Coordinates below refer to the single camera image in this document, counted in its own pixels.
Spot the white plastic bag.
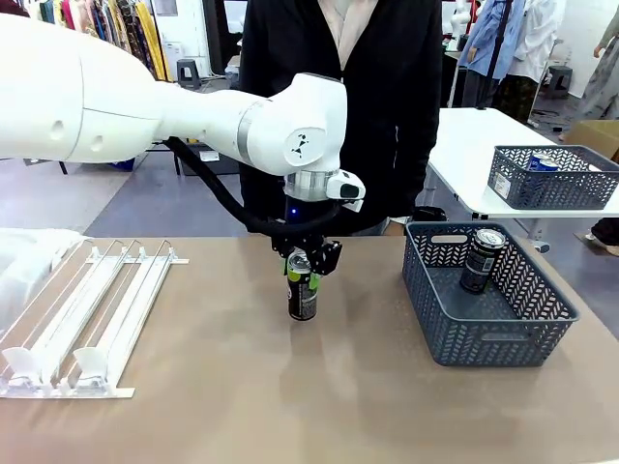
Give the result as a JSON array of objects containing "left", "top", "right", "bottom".
[{"left": 0, "top": 227, "right": 93, "bottom": 334}]

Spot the person in black jacket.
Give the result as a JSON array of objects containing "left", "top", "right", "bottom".
[{"left": 237, "top": 0, "right": 444, "bottom": 238}]

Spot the black corrugated cable conduit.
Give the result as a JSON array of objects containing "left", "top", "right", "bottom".
[{"left": 162, "top": 136, "right": 345, "bottom": 238}]

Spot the black and green can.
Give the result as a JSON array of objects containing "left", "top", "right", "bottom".
[{"left": 286, "top": 249, "right": 319, "bottom": 322}]

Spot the black stand pole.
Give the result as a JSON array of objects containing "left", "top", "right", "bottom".
[{"left": 476, "top": 0, "right": 515, "bottom": 112}]

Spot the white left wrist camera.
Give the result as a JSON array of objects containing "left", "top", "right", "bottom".
[{"left": 326, "top": 167, "right": 368, "bottom": 214}]

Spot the white table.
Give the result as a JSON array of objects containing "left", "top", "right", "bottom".
[{"left": 425, "top": 106, "right": 619, "bottom": 252}]

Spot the black energy drink can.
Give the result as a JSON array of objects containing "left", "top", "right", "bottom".
[{"left": 458, "top": 227, "right": 507, "bottom": 295}]

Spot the brown cardboard box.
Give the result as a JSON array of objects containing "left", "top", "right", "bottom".
[{"left": 564, "top": 119, "right": 619, "bottom": 163}]

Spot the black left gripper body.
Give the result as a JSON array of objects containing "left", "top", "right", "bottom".
[{"left": 269, "top": 192, "right": 335, "bottom": 265}]

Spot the grey plastic lattice basket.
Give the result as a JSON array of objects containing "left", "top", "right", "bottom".
[
  {"left": 486, "top": 144, "right": 619, "bottom": 211},
  {"left": 401, "top": 220, "right": 580, "bottom": 367}
]

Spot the clothes rack with colourful garments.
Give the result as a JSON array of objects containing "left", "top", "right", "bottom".
[{"left": 26, "top": 0, "right": 171, "bottom": 82}]

